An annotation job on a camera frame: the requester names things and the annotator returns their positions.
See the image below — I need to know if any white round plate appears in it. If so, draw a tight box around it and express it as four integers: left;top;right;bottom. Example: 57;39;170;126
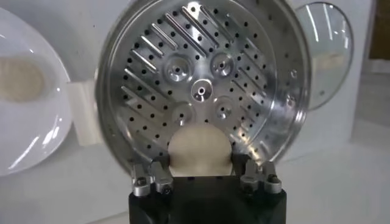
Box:
0;6;73;177

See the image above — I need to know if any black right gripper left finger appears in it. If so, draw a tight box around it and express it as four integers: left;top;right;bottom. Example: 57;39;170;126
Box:
130;153;175;198

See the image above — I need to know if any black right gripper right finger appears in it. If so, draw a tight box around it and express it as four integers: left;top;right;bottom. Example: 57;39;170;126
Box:
231;152;283;195

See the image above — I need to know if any stainless steel steamer basket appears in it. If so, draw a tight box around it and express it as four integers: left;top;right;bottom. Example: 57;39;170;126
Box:
94;0;311;176

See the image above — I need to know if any white steamed baozi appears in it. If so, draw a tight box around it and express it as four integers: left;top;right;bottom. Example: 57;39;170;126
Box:
167;123;234;177
0;57;46;103

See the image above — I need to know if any round glass pot lid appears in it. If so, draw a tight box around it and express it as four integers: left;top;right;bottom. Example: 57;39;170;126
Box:
294;1;355;112

